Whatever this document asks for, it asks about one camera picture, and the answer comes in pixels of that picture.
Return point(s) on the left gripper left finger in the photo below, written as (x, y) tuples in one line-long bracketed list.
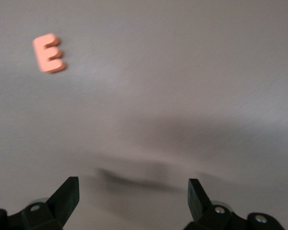
[(62, 198)]

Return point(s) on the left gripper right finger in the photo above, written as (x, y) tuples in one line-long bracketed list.
[(199, 203)]

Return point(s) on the orange foam letter E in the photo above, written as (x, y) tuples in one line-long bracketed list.
[(44, 55)]

